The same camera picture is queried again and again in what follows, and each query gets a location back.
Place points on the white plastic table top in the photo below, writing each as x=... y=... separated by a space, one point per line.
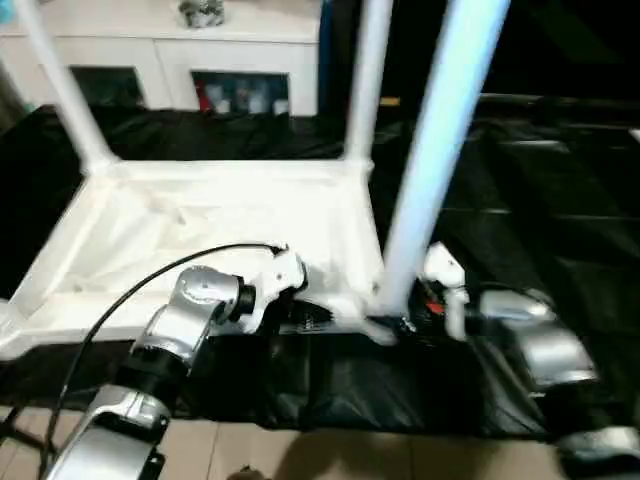
x=225 y=210

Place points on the white plastic table leg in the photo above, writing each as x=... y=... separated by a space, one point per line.
x=435 y=150
x=65 y=85
x=367 y=75
x=7 y=325

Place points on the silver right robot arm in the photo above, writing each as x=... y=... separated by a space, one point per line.
x=550 y=350

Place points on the black glossy mat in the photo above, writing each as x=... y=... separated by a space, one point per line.
x=550 y=225

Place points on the grey robot foot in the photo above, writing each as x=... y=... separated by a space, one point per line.
x=245 y=472

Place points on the small white ceramic cup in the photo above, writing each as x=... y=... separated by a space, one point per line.
x=281 y=107

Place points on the white ceramic jar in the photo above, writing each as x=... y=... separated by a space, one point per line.
x=257 y=102

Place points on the small tan box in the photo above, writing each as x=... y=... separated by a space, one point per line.
x=390 y=101

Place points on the patterned ceramic vase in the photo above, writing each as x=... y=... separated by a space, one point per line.
x=242 y=100

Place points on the red white ceramic figure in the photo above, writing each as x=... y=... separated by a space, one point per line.
x=202 y=97

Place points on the black television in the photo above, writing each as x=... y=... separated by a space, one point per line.
x=550 y=100

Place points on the white sideboard surface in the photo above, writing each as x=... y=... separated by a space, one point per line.
x=635 y=136

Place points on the white glass-door cabinet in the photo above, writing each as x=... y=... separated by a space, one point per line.
x=125 y=50

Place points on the black bundle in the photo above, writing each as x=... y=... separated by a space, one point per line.
x=202 y=12

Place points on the grey curtain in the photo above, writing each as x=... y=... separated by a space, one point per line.
x=10 y=100

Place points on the small teal box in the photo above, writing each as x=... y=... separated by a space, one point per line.
x=5 y=10

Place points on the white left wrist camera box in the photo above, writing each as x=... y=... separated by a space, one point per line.
x=280 y=272

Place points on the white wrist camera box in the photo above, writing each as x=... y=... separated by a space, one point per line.
x=440 y=260
x=280 y=272

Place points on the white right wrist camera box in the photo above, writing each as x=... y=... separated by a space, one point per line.
x=440 y=260

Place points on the black metal table frame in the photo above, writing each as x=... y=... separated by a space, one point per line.
x=15 y=425

